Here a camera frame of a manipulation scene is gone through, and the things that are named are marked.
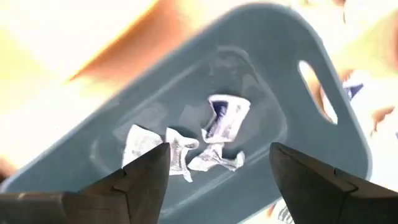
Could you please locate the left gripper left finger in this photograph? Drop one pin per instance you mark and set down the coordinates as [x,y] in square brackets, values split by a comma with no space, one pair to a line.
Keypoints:
[136,186]

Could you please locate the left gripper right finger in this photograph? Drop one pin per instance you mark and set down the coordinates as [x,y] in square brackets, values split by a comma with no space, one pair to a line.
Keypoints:
[311,193]

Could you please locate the white alcohol prep pad packet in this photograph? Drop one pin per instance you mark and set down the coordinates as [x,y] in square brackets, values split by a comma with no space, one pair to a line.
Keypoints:
[230,121]
[214,157]
[354,90]
[138,143]
[284,215]
[180,152]

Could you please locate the teal plastic bin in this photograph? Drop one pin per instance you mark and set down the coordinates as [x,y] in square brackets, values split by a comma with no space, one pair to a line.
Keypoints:
[264,62]

